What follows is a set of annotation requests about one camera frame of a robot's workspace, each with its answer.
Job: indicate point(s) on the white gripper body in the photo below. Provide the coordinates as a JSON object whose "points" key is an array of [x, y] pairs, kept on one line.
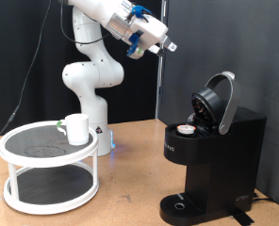
{"points": [[153, 31]]}

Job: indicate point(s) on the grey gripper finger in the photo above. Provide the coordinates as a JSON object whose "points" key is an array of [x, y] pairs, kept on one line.
{"points": [[170, 45], [156, 51]]}

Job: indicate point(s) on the orange-rimmed coffee pod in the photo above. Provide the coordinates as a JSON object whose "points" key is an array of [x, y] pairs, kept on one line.
{"points": [[186, 128]]}

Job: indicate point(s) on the black Keurig coffee machine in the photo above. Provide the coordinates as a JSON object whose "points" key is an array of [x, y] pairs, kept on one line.
{"points": [[224, 157]]}

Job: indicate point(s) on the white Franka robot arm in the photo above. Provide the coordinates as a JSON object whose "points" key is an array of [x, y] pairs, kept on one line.
{"points": [[92, 75]]}

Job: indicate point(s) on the black curtain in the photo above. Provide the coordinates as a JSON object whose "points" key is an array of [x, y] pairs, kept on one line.
{"points": [[136, 88]]}

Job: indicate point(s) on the dark grey partition panel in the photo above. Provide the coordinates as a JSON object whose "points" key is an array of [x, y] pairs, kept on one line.
{"points": [[240, 37]]}

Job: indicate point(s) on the white two-tier turntable shelf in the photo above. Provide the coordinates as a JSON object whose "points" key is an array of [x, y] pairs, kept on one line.
{"points": [[51, 185]]}

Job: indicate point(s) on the black tape strip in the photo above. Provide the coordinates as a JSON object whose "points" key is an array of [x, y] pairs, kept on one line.
{"points": [[243, 218]]}

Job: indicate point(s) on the white wrist camera blue mount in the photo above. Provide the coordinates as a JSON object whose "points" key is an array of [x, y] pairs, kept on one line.
{"points": [[134, 50]]}

